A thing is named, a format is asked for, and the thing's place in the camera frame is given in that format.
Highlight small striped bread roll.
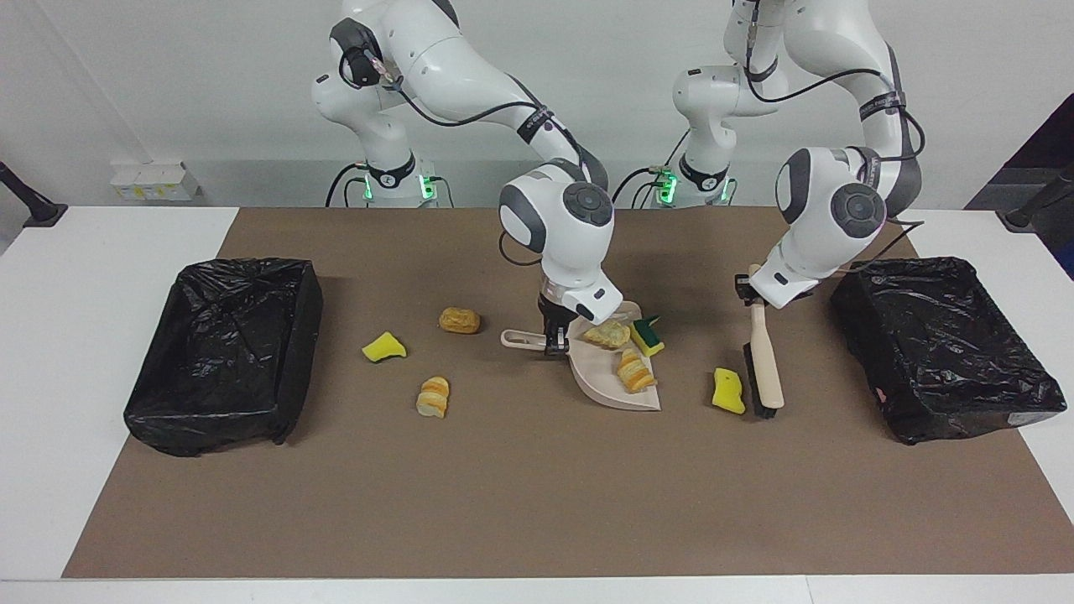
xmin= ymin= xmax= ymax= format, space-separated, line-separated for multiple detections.
xmin=415 ymin=376 xmax=451 ymax=419

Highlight black stand pole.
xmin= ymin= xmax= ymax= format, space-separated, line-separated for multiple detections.
xmin=1005 ymin=165 xmax=1074 ymax=232
xmin=0 ymin=161 xmax=68 ymax=229

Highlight beige plastic dustpan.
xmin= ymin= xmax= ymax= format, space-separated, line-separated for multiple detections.
xmin=500 ymin=300 xmax=663 ymax=413

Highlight beige hand brush black bristles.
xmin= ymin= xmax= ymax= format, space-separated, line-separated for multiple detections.
xmin=742 ymin=264 xmax=786 ymax=419

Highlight brown paper table mat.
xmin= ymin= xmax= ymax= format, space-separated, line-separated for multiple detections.
xmin=63 ymin=207 xmax=1074 ymax=580

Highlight green and yellow sponge piece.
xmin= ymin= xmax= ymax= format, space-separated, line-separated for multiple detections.
xmin=631 ymin=315 xmax=666 ymax=358

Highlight white wall power box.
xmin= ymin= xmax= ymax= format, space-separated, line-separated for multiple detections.
xmin=111 ymin=162 xmax=202 ymax=202

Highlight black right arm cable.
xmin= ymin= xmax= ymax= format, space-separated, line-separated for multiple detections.
xmin=336 ymin=21 xmax=588 ymax=269

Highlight pale bread slice piece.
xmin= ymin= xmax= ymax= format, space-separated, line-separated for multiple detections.
xmin=583 ymin=320 xmax=632 ymax=350

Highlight large striped bread chunk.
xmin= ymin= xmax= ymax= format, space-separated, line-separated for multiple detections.
xmin=616 ymin=347 xmax=658 ymax=395

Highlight black bag lined bin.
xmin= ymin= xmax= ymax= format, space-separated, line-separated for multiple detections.
xmin=830 ymin=256 xmax=1068 ymax=445
xmin=123 ymin=258 xmax=325 ymax=458

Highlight dark background panel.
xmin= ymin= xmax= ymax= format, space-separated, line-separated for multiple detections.
xmin=965 ymin=94 xmax=1074 ymax=211

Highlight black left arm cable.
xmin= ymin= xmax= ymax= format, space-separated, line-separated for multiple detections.
xmin=743 ymin=0 xmax=928 ymax=278

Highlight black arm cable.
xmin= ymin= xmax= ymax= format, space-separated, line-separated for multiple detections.
xmin=743 ymin=0 xmax=928 ymax=278
xmin=336 ymin=21 xmax=588 ymax=269

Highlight yellow sponge chunk with dot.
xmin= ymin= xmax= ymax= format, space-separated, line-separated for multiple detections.
xmin=712 ymin=367 xmax=747 ymax=415

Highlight yellow sponge wedge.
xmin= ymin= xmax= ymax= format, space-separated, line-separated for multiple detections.
xmin=362 ymin=331 xmax=409 ymax=363

